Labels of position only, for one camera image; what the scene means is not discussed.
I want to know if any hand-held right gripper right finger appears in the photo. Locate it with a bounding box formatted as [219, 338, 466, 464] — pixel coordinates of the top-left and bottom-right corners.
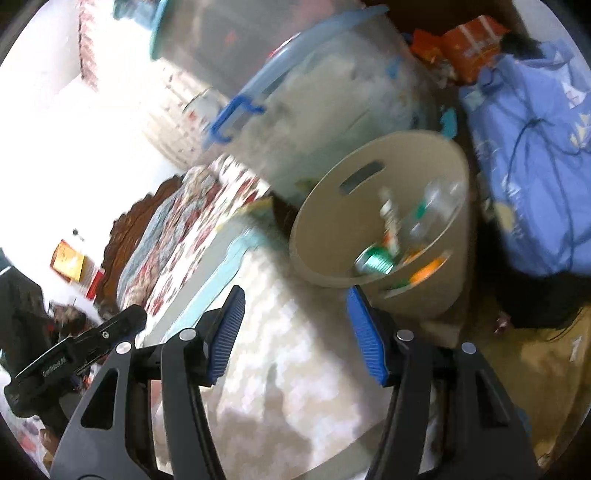
[346, 285, 541, 480]

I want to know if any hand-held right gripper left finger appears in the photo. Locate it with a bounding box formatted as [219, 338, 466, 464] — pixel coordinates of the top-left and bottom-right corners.
[48, 285, 246, 480]

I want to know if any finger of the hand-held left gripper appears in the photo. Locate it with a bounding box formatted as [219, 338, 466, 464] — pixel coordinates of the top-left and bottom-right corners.
[69, 305, 148, 358]

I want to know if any beige plastic waste bin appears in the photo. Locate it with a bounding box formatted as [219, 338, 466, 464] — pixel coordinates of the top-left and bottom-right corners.
[288, 130, 472, 319]

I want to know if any zigzag patterned blanket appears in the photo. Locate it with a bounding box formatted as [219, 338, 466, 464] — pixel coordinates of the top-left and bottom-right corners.
[139, 198, 462, 480]

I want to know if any green drink can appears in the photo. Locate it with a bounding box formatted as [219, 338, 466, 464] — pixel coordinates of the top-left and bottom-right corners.
[355, 246, 396, 277]

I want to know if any carved wooden headboard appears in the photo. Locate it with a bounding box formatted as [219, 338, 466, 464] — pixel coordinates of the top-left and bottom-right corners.
[99, 175, 185, 317]

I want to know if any orange snack wrapper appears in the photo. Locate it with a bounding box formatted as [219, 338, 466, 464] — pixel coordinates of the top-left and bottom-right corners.
[409, 256, 451, 286]

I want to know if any folded floral quilt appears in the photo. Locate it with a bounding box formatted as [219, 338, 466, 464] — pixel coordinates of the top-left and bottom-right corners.
[117, 166, 225, 305]

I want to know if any floral bedsheet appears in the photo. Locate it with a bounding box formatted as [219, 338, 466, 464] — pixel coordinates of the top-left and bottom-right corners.
[143, 154, 273, 324]

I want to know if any clear plastic bottle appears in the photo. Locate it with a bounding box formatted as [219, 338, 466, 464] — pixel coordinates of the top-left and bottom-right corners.
[406, 178, 465, 245]

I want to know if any black bag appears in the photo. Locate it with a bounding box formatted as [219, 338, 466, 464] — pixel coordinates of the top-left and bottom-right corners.
[473, 217, 591, 329]

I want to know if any clear storage box blue lid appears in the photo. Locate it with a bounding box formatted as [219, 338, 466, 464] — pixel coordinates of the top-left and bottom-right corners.
[201, 7, 444, 208]

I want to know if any blue cloth bundle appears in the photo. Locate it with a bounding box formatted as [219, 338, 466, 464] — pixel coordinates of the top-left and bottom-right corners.
[459, 39, 591, 278]

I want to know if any leaf patterned curtain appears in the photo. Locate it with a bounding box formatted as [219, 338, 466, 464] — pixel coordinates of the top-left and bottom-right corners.
[76, 0, 222, 169]

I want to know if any clear storage box teal lid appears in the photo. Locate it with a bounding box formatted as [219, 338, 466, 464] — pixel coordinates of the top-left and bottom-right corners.
[148, 0, 365, 95]

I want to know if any small orange bag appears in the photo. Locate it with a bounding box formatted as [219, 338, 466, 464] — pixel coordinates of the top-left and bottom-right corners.
[410, 28, 446, 64]

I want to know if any large orange bag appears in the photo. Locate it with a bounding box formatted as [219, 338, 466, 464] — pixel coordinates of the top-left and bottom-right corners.
[441, 15, 509, 85]

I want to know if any blue plastic container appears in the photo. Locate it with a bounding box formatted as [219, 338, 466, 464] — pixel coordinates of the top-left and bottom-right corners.
[113, 0, 157, 21]

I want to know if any black cloth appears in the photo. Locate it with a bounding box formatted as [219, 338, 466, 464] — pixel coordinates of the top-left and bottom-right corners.
[500, 32, 546, 60]

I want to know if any dark wooden cabinet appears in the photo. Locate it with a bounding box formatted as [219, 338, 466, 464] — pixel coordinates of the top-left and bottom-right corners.
[383, 0, 529, 44]

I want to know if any yellow wall calendar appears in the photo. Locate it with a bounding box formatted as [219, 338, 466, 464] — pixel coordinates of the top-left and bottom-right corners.
[50, 240, 86, 283]

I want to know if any dark blue cord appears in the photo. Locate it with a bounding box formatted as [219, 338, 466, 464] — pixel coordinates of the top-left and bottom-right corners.
[503, 115, 580, 259]

